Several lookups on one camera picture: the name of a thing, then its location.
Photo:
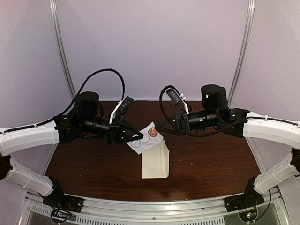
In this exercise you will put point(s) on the left aluminium frame post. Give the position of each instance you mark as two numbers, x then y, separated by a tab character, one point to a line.
60	45

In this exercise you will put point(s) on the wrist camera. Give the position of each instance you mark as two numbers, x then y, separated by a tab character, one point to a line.
120	109
178	99

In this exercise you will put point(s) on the cream paper envelope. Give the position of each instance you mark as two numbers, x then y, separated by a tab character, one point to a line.
156	162

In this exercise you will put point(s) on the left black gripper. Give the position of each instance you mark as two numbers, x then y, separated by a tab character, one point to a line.
116	133

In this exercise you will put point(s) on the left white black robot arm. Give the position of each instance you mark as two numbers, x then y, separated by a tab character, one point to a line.
65	128

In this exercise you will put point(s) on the aluminium frame post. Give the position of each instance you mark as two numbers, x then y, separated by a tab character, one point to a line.
243	49
60	45

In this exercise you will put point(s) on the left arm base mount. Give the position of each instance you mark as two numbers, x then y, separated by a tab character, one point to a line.
63	207

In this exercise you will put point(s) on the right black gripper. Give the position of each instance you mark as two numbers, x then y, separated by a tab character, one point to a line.
183	122

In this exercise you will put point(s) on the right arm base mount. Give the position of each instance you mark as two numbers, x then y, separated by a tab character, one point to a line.
246	204

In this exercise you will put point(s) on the round brown wax seal sticker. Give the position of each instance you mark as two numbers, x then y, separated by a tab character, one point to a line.
152	132

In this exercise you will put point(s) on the front aluminium rail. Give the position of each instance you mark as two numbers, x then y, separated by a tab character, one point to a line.
207	211

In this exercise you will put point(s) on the right aluminium frame post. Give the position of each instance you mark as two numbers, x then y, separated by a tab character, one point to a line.
243	49

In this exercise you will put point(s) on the sticker sheet with wax seal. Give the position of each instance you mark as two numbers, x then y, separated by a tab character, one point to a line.
147	142

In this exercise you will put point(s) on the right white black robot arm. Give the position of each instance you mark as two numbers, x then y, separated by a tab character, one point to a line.
216	117

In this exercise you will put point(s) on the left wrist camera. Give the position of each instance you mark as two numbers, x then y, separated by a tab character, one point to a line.
120	109

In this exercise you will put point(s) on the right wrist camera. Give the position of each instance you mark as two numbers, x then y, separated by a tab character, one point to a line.
178	99

